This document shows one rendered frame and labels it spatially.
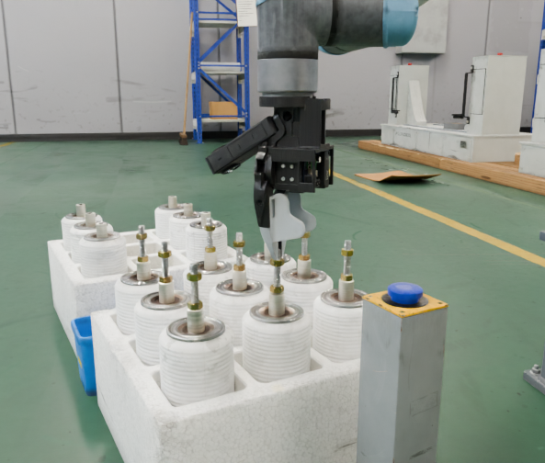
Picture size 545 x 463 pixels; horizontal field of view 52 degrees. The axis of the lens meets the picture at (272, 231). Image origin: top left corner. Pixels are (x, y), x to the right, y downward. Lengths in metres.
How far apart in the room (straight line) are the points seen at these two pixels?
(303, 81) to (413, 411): 0.41
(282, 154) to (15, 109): 6.68
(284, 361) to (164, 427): 0.18
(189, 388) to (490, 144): 3.71
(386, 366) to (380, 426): 0.08
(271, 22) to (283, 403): 0.47
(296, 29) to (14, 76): 6.68
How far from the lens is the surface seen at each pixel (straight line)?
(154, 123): 7.15
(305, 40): 0.70
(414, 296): 0.66
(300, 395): 0.76
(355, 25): 0.71
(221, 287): 0.88
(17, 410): 1.14
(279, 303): 0.77
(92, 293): 1.19
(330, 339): 0.83
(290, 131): 0.71
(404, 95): 5.47
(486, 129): 4.23
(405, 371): 0.66
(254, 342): 0.76
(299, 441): 0.80
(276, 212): 0.72
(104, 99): 7.16
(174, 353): 0.71
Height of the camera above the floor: 0.55
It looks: 14 degrees down
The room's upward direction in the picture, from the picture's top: straight up
